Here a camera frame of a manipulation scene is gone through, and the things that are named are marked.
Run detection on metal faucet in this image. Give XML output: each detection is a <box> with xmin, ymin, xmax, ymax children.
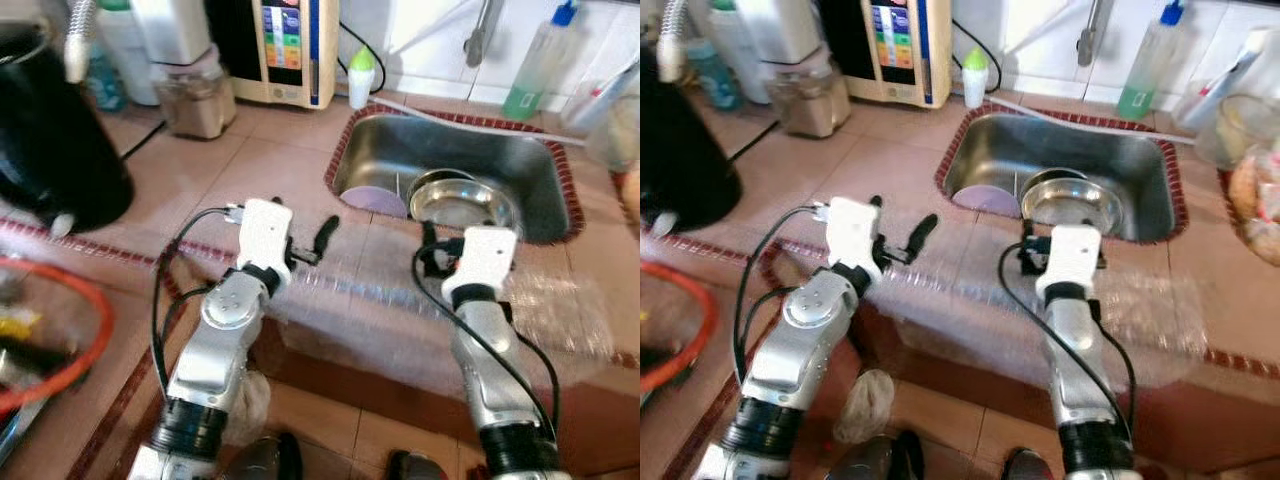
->
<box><xmin>1076</xmin><ymin>0</ymin><xmax>1114</xmax><ymax>68</ymax></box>
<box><xmin>464</xmin><ymin>0</ymin><xmax>505</xmax><ymax>69</ymax></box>

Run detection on green dish soap bottle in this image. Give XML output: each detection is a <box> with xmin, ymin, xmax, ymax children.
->
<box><xmin>1115</xmin><ymin>0</ymin><xmax>1187</xmax><ymax>122</ymax></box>
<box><xmin>502</xmin><ymin>0</ymin><xmax>582</xmax><ymax>122</ymax></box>

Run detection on dark robot foot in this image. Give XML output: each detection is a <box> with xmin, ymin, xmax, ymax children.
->
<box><xmin>228</xmin><ymin>430</ymin><xmax>305</xmax><ymax>480</ymax></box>
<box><xmin>828</xmin><ymin>430</ymin><xmax>927</xmax><ymax>480</ymax></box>
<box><xmin>385</xmin><ymin>450</ymin><xmax>452</xmax><ymax>480</ymax></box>
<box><xmin>1003</xmin><ymin>448</ymin><xmax>1057</xmax><ymax>480</ymax></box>

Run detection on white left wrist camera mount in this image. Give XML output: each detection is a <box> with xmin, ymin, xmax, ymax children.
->
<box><xmin>237</xmin><ymin>198</ymin><xmax>295</xmax><ymax>277</ymax></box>
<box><xmin>828</xmin><ymin>197</ymin><xmax>884</xmax><ymax>274</ymax></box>

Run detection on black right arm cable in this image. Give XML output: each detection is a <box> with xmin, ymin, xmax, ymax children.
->
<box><xmin>411</xmin><ymin>255</ymin><xmax>562</xmax><ymax>442</ymax></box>
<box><xmin>996</xmin><ymin>240</ymin><xmax>1140</xmax><ymax>442</ymax></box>

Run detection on small white bottle green cap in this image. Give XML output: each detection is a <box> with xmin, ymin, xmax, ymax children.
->
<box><xmin>347</xmin><ymin>47</ymin><xmax>378</xmax><ymax>111</ymax></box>
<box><xmin>962</xmin><ymin>47</ymin><xmax>992</xmax><ymax>110</ymax></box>

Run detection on flexible metal hose white tip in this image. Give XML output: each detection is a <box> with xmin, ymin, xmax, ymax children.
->
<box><xmin>62</xmin><ymin>0</ymin><xmax>97</xmax><ymax>84</ymax></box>
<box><xmin>655</xmin><ymin>0</ymin><xmax>692</xmax><ymax>84</ymax></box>

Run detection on black ionizer power cord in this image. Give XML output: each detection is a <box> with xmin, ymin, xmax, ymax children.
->
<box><xmin>950</xmin><ymin>20</ymin><xmax>1002</xmax><ymax>94</ymax></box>
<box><xmin>338</xmin><ymin>20</ymin><xmax>387</xmax><ymax>94</ymax></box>

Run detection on black kettle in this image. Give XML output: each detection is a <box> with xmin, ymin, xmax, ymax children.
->
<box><xmin>640</xmin><ymin>45</ymin><xmax>744</xmax><ymax>234</ymax></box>
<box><xmin>0</xmin><ymin>25</ymin><xmax>137</xmax><ymax>237</ymax></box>

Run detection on black kettle power cord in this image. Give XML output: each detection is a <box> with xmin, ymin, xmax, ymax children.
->
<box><xmin>728</xmin><ymin>120</ymin><xmax>780</xmax><ymax>162</ymax></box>
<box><xmin>118</xmin><ymin>120</ymin><xmax>167</xmax><ymax>162</ymax></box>

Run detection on dark robot right foot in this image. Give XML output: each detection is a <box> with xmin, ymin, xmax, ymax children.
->
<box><xmin>1003</xmin><ymin>448</ymin><xmax>1057</xmax><ymax>480</ymax></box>
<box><xmin>385</xmin><ymin>450</ymin><xmax>452</xmax><ymax>480</ymax></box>

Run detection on white jug green lid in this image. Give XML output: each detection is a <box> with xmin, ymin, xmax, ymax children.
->
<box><xmin>705</xmin><ymin>0</ymin><xmax>772</xmax><ymax>102</ymax></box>
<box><xmin>95</xmin><ymin>0</ymin><xmax>162</xmax><ymax>107</ymax></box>

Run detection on thin white hose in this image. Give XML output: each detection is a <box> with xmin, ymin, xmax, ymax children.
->
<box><xmin>375</xmin><ymin>95</ymin><xmax>587</xmax><ymax>147</ymax></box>
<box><xmin>985</xmin><ymin>95</ymin><xmax>1197</xmax><ymax>147</ymax></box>

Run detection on purple plastic bowl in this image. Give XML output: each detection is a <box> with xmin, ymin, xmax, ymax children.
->
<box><xmin>340</xmin><ymin>185</ymin><xmax>412</xmax><ymax>220</ymax></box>
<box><xmin>950</xmin><ymin>185</ymin><xmax>1024</xmax><ymax>217</ymax></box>

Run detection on beige black water ionizer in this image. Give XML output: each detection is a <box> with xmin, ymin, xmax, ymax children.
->
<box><xmin>205</xmin><ymin>0</ymin><xmax>342</xmax><ymax>110</ymax></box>
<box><xmin>818</xmin><ymin>0</ymin><xmax>952</xmax><ymax>110</ymax></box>

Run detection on white appliance housing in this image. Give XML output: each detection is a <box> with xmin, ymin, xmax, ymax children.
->
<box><xmin>130</xmin><ymin>0</ymin><xmax>217</xmax><ymax>67</ymax></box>
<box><xmin>735</xmin><ymin>0</ymin><xmax>832</xmax><ymax>64</ymax></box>

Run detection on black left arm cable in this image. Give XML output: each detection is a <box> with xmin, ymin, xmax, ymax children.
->
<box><xmin>732</xmin><ymin>203</ymin><xmax>834</xmax><ymax>387</ymax></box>
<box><xmin>150</xmin><ymin>205</ymin><xmax>247</xmax><ymax>402</ymax></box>

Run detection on dark robot left foot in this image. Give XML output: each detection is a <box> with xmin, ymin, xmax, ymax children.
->
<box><xmin>828</xmin><ymin>430</ymin><xmax>927</xmax><ymax>480</ymax></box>
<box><xmin>228</xmin><ymin>430</ymin><xmax>305</xmax><ymax>480</ymax></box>

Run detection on round steel bowl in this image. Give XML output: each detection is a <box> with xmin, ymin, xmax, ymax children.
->
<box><xmin>408</xmin><ymin>178</ymin><xmax>524</xmax><ymax>240</ymax></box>
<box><xmin>1020</xmin><ymin>178</ymin><xmax>1127</xmax><ymax>238</ymax></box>

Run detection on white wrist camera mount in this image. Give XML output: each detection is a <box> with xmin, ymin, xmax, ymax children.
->
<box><xmin>1035</xmin><ymin>225</ymin><xmax>1102</xmax><ymax>300</ymax></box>
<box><xmin>237</xmin><ymin>198</ymin><xmax>295</xmax><ymax>277</ymax></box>
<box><xmin>442</xmin><ymin>226</ymin><xmax>520</xmax><ymax>302</ymax></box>
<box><xmin>828</xmin><ymin>197</ymin><xmax>884</xmax><ymax>274</ymax></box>

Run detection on wide clear glass jar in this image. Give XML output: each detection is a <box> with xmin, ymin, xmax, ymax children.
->
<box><xmin>585</xmin><ymin>95</ymin><xmax>641</xmax><ymax>172</ymax></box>
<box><xmin>1195</xmin><ymin>95</ymin><xmax>1280</xmax><ymax>170</ymax></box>

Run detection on clear bubble wrap sheet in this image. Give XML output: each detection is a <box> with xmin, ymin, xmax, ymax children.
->
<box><xmin>870</xmin><ymin>225</ymin><xmax>1207</xmax><ymax>387</ymax></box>
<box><xmin>270</xmin><ymin>225</ymin><xmax>617</xmax><ymax>357</ymax></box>

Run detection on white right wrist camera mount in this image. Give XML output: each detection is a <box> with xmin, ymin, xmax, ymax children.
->
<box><xmin>1035</xmin><ymin>225</ymin><xmax>1102</xmax><ymax>300</ymax></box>
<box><xmin>442</xmin><ymin>226</ymin><xmax>520</xmax><ymax>302</ymax></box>

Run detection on glass jar brown contents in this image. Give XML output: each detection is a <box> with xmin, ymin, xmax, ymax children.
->
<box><xmin>765</xmin><ymin>55</ymin><xmax>852</xmax><ymax>139</ymax></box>
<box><xmin>155</xmin><ymin>55</ymin><xmax>239</xmax><ymax>140</ymax></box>

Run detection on small teal bottle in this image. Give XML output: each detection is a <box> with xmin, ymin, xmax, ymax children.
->
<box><xmin>685</xmin><ymin>38</ymin><xmax>744</xmax><ymax>112</ymax></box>
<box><xmin>85</xmin><ymin>40</ymin><xmax>127</xmax><ymax>114</ymax></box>

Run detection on orange rimmed basin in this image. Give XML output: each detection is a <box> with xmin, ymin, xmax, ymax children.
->
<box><xmin>640</xmin><ymin>260</ymin><xmax>720</xmax><ymax>394</ymax></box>
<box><xmin>0</xmin><ymin>255</ymin><xmax>117</xmax><ymax>414</ymax></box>

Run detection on white squeeze tube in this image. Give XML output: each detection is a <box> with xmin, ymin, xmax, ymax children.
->
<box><xmin>1190</xmin><ymin>28</ymin><xmax>1280</xmax><ymax>127</ymax></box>
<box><xmin>575</xmin><ymin>55</ymin><xmax>641</xmax><ymax>122</ymax></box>

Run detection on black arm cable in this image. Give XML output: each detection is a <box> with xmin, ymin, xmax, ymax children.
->
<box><xmin>732</xmin><ymin>203</ymin><xmax>834</xmax><ymax>387</ymax></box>
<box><xmin>996</xmin><ymin>240</ymin><xmax>1140</xmax><ymax>442</ymax></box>
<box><xmin>411</xmin><ymin>255</ymin><xmax>562</xmax><ymax>442</ymax></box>
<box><xmin>150</xmin><ymin>205</ymin><xmax>247</xmax><ymax>402</ymax></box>

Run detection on clear bag of food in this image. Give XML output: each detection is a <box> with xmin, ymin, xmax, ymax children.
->
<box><xmin>620</xmin><ymin>165</ymin><xmax>641</xmax><ymax>232</ymax></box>
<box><xmin>1228</xmin><ymin>140</ymin><xmax>1280</xmax><ymax>252</ymax></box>

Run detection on stainless steel sink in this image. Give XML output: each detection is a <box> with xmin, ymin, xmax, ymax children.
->
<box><xmin>333</xmin><ymin>112</ymin><xmax>577</xmax><ymax>244</ymax></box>
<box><xmin>942</xmin><ymin>112</ymin><xmax>1184</xmax><ymax>242</ymax></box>

